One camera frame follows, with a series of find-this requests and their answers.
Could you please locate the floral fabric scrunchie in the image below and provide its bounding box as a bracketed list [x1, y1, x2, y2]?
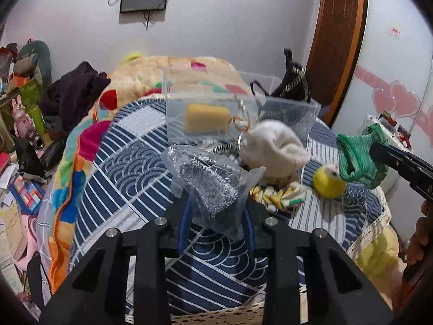
[250, 181, 307, 213]

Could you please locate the green knitted pouch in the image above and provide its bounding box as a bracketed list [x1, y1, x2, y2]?
[336, 123, 388, 189]

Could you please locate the clear bag with silver contents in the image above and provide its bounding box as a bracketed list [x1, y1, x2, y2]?
[161, 145, 265, 241]

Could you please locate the yellow felt ball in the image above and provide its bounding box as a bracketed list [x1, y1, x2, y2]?
[313, 163, 346, 199]

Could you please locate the cream white soft hat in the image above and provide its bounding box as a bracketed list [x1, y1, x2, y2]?
[239, 120, 310, 179]

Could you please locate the clear plastic storage box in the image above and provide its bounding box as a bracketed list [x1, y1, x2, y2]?
[162, 65, 321, 144]

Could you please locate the black handbag with chain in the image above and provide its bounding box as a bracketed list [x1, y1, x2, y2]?
[250, 48, 310, 103]

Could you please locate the person's right hand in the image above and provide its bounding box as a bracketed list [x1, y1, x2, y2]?
[406, 200, 432, 265]

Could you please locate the blue white patterned tablecloth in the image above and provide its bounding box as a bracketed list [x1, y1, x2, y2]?
[70, 100, 391, 315]

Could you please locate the black white braided hair band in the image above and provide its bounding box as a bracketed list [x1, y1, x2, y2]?
[211, 142, 239, 161]

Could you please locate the yellow sponge block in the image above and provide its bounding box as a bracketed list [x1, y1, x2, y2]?
[183, 103, 231, 134]

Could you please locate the beige blanket with coloured squares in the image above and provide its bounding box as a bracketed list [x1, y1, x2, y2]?
[47, 57, 250, 291]

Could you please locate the wooden door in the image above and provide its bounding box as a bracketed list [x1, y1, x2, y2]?
[307, 0, 368, 126]

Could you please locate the dark purple clothing pile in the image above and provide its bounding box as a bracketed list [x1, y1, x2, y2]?
[39, 61, 111, 137]

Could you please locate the pink bunny plush toy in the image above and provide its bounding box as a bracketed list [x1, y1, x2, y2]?
[11, 95, 35, 139]

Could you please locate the green bottle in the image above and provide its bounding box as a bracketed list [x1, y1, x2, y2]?
[29, 104, 45, 136]

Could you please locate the green storage bin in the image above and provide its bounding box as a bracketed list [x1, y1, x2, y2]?
[1, 79, 43, 128]

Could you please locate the grey green plush toy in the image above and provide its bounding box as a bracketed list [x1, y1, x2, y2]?
[14, 40, 52, 88]

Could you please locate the orange hair tie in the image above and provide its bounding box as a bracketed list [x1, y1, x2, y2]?
[226, 115, 251, 134]

